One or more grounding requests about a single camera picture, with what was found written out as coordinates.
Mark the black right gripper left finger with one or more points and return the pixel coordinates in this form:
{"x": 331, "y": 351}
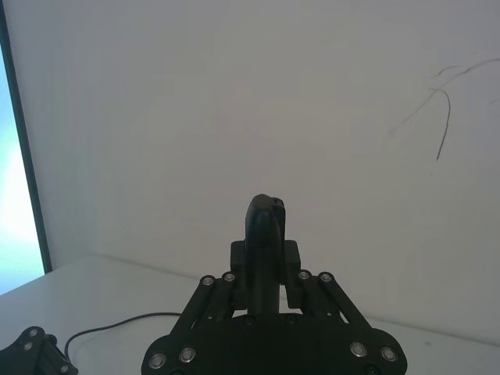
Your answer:
{"x": 218, "y": 301}

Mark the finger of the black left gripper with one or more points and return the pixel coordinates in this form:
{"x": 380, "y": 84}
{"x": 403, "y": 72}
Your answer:
{"x": 37, "y": 351}

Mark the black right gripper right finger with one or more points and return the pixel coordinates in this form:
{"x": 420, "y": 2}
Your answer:
{"x": 332, "y": 304}

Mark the bright window with dark frame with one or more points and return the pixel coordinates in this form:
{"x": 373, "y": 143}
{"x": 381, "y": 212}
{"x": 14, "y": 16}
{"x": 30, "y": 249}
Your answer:
{"x": 15, "y": 176}

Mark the plain pale wall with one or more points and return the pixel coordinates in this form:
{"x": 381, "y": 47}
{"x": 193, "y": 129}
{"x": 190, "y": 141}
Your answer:
{"x": 250, "y": 117}

